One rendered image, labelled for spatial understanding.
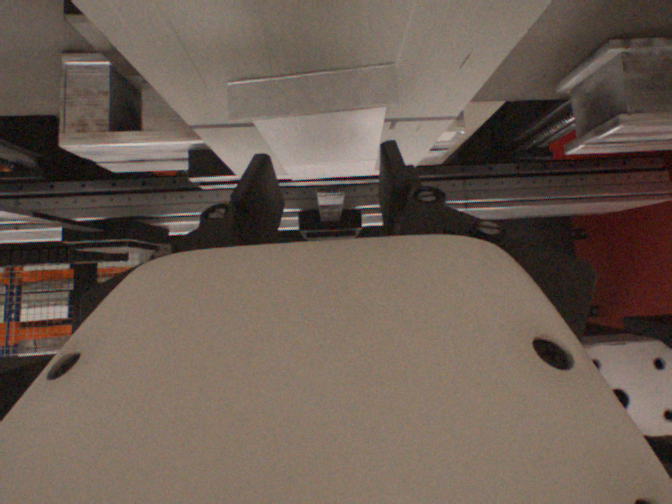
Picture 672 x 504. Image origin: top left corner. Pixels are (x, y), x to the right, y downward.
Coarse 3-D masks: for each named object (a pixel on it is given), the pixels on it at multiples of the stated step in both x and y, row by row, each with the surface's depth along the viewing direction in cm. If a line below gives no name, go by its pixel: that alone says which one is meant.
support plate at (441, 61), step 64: (128, 0) 9; (192, 0) 9; (256, 0) 9; (320, 0) 9; (384, 0) 9; (448, 0) 9; (512, 0) 9; (192, 64) 11; (256, 64) 12; (320, 64) 12; (448, 64) 12; (256, 128) 16; (384, 128) 17
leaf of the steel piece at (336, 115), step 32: (384, 64) 12; (256, 96) 12; (288, 96) 12; (320, 96) 12; (352, 96) 12; (384, 96) 12; (288, 128) 16; (320, 128) 17; (352, 128) 17; (288, 160) 21; (320, 160) 21; (352, 160) 21
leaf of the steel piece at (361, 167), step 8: (360, 160) 22; (368, 160) 22; (288, 168) 22; (296, 168) 22; (304, 168) 23; (312, 168) 23; (320, 168) 23; (328, 168) 23; (336, 168) 23; (344, 168) 23; (352, 168) 23; (360, 168) 23; (368, 168) 23; (296, 176) 24; (304, 176) 24; (312, 176) 24; (320, 176) 25; (328, 176) 25; (336, 176) 25
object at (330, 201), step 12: (324, 192) 29; (336, 192) 29; (324, 204) 33; (336, 204) 34; (300, 216) 44; (312, 216) 44; (324, 216) 40; (336, 216) 41; (348, 216) 44; (360, 216) 44; (300, 228) 44; (312, 228) 44; (324, 228) 44; (336, 228) 44; (348, 228) 44; (360, 228) 44; (312, 240) 47; (324, 240) 48
